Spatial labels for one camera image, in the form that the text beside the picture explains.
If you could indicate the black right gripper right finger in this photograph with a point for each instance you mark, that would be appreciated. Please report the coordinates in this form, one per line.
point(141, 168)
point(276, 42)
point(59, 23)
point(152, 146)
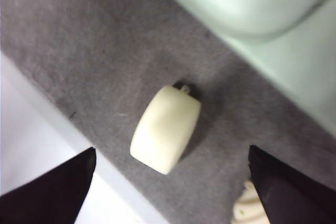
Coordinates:
point(294, 195)

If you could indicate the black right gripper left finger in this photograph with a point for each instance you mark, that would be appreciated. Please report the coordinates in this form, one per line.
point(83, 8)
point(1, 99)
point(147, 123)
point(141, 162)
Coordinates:
point(52, 195)

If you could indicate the ridged white bun green dots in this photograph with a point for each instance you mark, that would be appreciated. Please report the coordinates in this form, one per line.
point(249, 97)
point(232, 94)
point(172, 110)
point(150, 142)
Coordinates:
point(249, 208)

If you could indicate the smooth white steamed bun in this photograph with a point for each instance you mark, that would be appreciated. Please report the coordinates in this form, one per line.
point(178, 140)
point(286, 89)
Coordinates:
point(165, 129)

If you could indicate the green breakfast machine base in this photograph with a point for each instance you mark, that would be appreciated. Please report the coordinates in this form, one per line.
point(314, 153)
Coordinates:
point(302, 77)

